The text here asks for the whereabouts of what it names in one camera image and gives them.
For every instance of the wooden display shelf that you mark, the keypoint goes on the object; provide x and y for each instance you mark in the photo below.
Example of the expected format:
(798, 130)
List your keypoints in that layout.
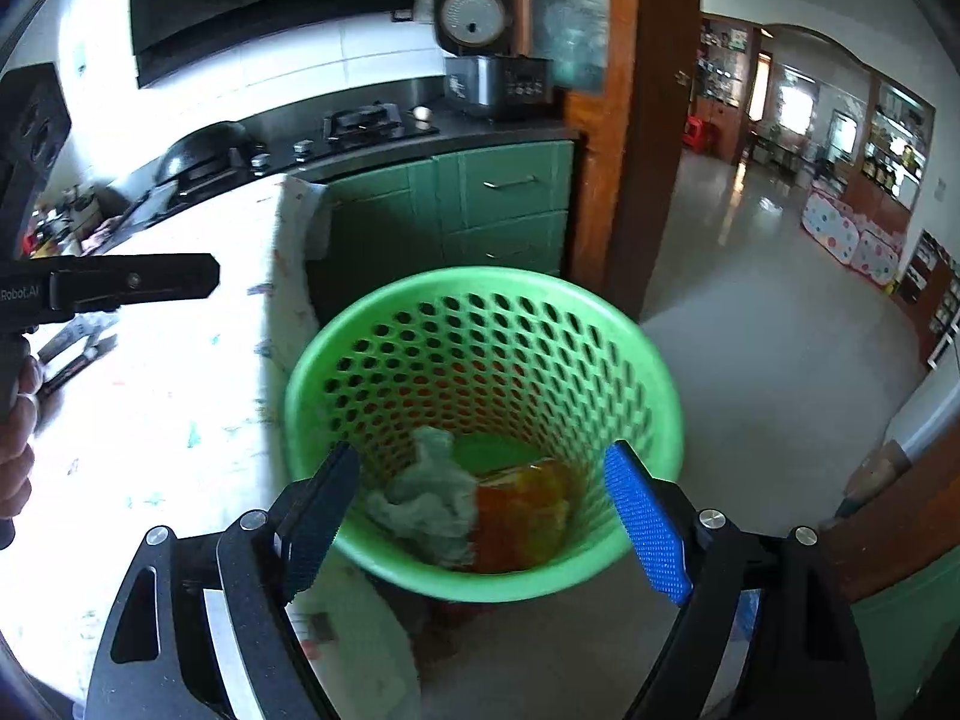
(720, 82)
(896, 142)

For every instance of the green perforated plastic basket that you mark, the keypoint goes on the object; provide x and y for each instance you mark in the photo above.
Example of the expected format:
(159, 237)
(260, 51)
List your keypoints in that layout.
(480, 337)

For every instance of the printed white cloth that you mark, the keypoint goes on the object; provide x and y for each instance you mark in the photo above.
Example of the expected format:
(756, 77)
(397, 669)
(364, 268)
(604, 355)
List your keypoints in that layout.
(172, 420)

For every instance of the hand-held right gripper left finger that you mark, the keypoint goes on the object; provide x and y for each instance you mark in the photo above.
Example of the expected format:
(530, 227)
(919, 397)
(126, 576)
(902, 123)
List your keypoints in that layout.
(319, 532)

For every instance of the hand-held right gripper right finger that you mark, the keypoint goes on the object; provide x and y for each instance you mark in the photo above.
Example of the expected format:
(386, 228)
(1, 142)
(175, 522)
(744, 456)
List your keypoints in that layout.
(649, 532)

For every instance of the crumpled grey tissue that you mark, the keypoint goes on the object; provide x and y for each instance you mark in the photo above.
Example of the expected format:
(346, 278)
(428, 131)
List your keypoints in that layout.
(427, 495)

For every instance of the group of condiment bottles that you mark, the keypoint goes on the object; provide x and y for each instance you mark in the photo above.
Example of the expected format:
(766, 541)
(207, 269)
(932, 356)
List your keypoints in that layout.
(64, 221)

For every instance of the orange plastic wrapper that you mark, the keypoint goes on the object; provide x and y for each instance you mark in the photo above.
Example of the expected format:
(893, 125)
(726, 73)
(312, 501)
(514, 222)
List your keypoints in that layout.
(517, 517)

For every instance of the black wok with lid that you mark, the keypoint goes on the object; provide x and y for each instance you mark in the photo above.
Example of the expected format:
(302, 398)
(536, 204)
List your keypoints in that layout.
(206, 150)

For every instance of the wooden glass-door cabinet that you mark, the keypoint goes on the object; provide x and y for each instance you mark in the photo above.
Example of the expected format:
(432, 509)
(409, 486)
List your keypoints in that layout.
(637, 127)

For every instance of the black gas stove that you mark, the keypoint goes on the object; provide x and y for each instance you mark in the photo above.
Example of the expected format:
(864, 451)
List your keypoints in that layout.
(375, 127)

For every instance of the black rice cooker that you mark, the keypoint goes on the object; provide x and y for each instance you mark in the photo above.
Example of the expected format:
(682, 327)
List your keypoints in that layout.
(480, 52)

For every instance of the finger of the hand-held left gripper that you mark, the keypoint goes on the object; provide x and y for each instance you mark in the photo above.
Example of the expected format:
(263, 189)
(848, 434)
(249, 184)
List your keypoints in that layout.
(75, 352)
(142, 279)

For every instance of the polka dot playpen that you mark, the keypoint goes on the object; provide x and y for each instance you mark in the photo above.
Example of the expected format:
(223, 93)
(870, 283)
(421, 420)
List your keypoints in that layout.
(855, 232)

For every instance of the person's left hand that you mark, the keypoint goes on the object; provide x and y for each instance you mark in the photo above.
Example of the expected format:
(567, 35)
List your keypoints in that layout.
(16, 465)

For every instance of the red plastic stool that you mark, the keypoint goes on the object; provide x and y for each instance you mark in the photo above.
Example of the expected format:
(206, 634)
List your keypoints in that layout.
(696, 135)

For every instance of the black range hood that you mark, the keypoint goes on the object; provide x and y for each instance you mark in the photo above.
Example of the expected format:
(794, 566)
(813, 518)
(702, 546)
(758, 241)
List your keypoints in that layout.
(247, 0)

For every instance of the green kitchen cabinet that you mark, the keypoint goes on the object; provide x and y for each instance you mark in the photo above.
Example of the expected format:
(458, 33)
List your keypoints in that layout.
(487, 210)

